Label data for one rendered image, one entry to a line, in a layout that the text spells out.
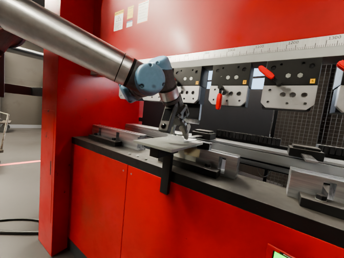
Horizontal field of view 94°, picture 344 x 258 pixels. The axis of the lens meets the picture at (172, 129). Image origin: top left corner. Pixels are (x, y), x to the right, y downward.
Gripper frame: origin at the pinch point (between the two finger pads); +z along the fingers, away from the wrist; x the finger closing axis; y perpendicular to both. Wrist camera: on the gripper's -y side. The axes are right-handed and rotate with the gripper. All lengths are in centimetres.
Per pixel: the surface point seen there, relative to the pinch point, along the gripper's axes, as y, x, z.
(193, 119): 10.8, -2.8, -2.9
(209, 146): 3.1, -12.3, 5.5
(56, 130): -19, 85, -4
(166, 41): 32.6, 16.3, -33.6
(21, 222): -80, 142, 65
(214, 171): -7.7, -18.4, 7.5
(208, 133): 21.4, -3.4, 16.2
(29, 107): 94, 734, 112
